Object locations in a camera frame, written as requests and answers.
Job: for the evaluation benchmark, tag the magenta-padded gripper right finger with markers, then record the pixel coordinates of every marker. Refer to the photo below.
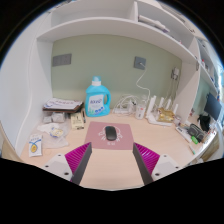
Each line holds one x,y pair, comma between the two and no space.
146,159

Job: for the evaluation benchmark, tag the gold foil bag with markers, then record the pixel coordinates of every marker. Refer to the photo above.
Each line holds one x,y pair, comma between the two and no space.
166,115

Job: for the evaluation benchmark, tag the grey zip pouch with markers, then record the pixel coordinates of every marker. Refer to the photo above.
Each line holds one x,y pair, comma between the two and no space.
196,131

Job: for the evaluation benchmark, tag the mauve mouse pad white drawing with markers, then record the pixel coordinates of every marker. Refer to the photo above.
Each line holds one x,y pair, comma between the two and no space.
95,136

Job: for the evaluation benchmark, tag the grey blank wall plate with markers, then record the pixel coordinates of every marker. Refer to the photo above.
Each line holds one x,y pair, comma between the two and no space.
61,60

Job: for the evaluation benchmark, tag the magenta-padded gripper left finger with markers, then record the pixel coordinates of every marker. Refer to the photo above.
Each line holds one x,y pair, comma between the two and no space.
78,159

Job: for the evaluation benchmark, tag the white router with antennas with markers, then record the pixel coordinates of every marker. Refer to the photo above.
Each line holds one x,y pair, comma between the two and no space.
152,103

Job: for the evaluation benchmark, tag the green packet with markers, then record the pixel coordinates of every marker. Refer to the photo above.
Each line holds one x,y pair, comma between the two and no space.
194,140

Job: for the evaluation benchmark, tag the white sachet yellow print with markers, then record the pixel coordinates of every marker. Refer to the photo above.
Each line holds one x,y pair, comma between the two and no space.
35,145

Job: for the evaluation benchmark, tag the clear plastic bag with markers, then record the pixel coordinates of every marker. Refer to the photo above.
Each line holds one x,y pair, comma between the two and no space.
55,133

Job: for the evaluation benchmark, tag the white wall charger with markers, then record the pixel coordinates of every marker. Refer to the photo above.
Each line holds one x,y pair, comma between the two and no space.
175,73

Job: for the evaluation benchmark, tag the black bag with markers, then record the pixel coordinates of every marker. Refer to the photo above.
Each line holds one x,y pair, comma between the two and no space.
204,121

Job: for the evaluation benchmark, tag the black monitor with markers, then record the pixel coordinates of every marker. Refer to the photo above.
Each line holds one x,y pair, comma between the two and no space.
212,106

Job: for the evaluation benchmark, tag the grey wall socket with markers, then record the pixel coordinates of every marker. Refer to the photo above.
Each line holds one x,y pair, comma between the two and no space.
138,61

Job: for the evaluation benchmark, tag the flat printed booklet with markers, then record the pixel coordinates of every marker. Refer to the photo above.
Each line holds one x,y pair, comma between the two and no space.
61,104

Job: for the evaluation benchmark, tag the blue detergent bottle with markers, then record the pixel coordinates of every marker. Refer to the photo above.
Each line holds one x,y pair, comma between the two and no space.
96,101

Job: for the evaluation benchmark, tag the black computer mouse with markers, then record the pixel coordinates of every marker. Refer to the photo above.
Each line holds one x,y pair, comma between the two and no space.
110,133

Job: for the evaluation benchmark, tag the small tan box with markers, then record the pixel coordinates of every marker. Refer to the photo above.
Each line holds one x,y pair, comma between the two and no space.
77,120

